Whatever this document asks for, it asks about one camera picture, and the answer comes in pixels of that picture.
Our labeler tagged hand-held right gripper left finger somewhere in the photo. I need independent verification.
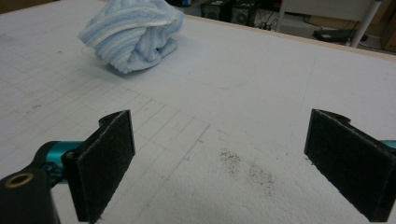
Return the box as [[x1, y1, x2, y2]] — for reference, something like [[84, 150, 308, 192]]
[[63, 109, 136, 224]]

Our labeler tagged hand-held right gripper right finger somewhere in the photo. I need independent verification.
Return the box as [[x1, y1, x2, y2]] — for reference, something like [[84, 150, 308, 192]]
[[304, 108, 396, 223]]

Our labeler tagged cardboard box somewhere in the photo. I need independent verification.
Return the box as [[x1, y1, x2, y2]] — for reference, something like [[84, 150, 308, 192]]
[[370, 0, 396, 53]]

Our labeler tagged black flat box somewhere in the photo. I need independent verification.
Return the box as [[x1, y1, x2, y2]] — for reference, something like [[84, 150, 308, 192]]
[[312, 28, 370, 44]]

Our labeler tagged tangle of black cables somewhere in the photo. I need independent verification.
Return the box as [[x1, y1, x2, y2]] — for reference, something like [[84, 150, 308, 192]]
[[256, 10, 279, 31]]

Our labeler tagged black computer tower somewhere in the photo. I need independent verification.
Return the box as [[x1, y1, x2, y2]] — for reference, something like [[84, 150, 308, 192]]
[[230, 1, 260, 26], [200, 0, 232, 22]]

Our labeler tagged white foam mat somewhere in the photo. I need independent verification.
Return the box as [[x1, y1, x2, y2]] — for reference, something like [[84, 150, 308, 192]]
[[0, 0, 396, 224]]

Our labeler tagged white desk panel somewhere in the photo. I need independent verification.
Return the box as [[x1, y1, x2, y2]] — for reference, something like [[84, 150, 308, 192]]
[[284, 0, 376, 15]]

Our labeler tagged blue striped towel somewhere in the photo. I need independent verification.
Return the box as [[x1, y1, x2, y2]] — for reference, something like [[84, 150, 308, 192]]
[[78, 0, 185, 75]]

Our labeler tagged white desk leg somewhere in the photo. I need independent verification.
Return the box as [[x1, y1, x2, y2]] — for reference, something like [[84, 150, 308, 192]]
[[349, 0, 383, 49], [275, 0, 289, 33]]

